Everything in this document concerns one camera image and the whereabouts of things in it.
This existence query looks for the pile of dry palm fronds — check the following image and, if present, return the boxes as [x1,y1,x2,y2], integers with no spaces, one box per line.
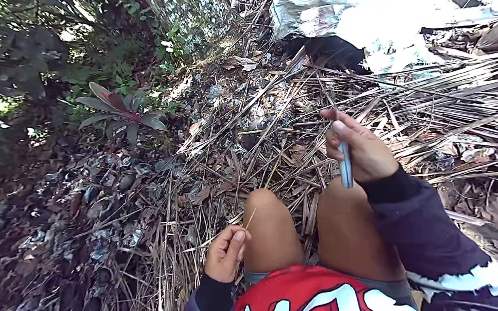
[158,45,498,311]

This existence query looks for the person's body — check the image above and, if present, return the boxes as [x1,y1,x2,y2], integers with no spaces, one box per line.
[233,265,418,311]

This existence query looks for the knife with grey handle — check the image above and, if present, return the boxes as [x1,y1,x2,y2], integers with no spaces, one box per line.
[335,109,354,189]

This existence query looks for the pile of dead leaves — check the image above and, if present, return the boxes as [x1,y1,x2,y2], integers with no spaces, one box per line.
[0,134,176,311]

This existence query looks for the black plastic bag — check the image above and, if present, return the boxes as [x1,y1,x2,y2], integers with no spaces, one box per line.
[281,35,371,75]

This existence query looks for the white woven sack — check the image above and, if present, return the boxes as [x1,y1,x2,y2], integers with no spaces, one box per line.
[271,0,453,76]

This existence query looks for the person's left hand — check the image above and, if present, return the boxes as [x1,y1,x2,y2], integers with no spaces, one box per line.
[204,225,252,284]

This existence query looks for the person's left forearm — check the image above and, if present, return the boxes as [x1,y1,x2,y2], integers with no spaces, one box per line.
[184,272,236,311]

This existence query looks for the person's right forearm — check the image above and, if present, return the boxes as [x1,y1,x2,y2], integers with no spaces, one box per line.
[356,164,498,311]

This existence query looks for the person's legs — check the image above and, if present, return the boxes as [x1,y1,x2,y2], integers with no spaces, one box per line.
[243,176,407,284]

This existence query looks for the plant with reddish leaves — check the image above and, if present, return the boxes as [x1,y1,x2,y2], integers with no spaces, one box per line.
[75,81,169,147]

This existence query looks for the person's right hand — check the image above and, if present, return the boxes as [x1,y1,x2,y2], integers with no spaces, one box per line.
[320,109,399,183]

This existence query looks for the green leafy bushes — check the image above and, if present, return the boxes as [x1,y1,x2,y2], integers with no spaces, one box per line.
[0,0,237,130]

